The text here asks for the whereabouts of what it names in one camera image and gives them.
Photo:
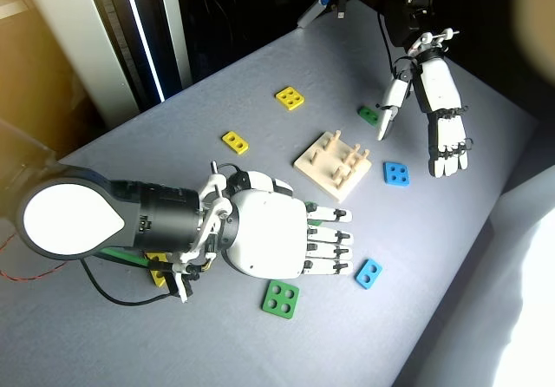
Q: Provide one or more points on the grey adapter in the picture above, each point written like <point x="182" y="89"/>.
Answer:
<point x="313" y="11"/>

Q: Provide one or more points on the yellow four-hole square block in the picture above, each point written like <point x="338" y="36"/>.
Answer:
<point x="289" y="98"/>

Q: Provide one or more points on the wooden peg board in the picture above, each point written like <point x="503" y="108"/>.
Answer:
<point x="321" y="163"/>

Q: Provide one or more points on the blue four-hole square block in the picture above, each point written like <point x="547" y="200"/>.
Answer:
<point x="396" y="173"/>

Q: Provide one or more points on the green four-hole square block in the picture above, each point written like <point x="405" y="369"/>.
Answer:
<point x="280" y="299"/>

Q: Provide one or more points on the yellow triangular block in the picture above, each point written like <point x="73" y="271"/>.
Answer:
<point x="158" y="277"/>

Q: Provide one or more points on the white cabinet frame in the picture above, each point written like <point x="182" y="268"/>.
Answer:
<point x="86" y="35"/>

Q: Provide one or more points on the grey table cloth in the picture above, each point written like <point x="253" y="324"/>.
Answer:
<point x="433" y="239"/>

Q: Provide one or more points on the black USB plug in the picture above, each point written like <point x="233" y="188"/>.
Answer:
<point x="341" y="10"/>

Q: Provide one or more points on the small green two-hole block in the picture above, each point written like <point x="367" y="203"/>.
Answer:
<point x="367" y="114"/>

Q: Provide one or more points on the white draped sheet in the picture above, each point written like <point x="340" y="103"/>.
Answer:
<point x="520" y="309"/>

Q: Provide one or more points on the blue-white light strip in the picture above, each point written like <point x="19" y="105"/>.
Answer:
<point x="143" y="35"/>

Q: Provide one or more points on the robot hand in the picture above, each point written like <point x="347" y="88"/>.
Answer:
<point x="438" y="87"/>
<point x="269" y="231"/>

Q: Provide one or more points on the yellow two-hole block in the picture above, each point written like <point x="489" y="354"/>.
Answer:
<point x="235" y="142"/>

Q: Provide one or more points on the blue two-hole block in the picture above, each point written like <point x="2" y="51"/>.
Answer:
<point x="368" y="274"/>

